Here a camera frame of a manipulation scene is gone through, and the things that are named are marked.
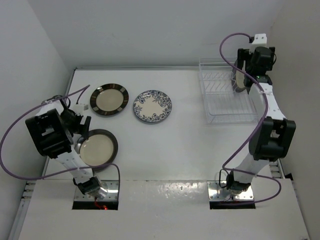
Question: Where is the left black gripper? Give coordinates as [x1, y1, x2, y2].
[59, 110, 90, 139]

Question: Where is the grey rim plate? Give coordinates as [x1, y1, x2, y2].
[231, 68, 247, 93]
[74, 129, 119, 172]

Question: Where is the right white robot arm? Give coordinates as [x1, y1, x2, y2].
[226, 46, 296, 194]

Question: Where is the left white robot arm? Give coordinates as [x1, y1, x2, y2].
[25, 95, 105, 200]

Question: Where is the brown striped rim plate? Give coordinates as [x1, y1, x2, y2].
[89, 83, 129, 117]

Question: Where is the blue floral plate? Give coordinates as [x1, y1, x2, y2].
[133, 89, 173, 124]

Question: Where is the white front board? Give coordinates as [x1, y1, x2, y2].
[19, 179, 309, 240]

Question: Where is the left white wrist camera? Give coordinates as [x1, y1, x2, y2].
[72, 103, 89, 116]

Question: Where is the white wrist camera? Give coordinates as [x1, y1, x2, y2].
[250, 33, 268, 47]
[72, 103, 89, 116]

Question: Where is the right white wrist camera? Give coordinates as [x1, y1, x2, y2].
[250, 33, 268, 47]

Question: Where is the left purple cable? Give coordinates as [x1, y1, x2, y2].
[0, 84, 121, 196]

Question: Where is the purple cable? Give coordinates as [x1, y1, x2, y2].
[219, 32, 281, 206]
[0, 84, 121, 196]

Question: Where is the white wire dish rack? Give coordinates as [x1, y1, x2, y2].
[198, 57, 258, 124]

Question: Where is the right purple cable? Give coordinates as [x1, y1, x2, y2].
[219, 32, 281, 206]

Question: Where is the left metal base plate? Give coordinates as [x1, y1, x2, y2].
[73, 180, 119, 202]

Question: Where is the metal base plate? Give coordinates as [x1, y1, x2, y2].
[73, 180, 119, 202]
[207, 180, 254, 203]

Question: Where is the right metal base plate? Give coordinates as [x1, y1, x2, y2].
[207, 180, 254, 203]

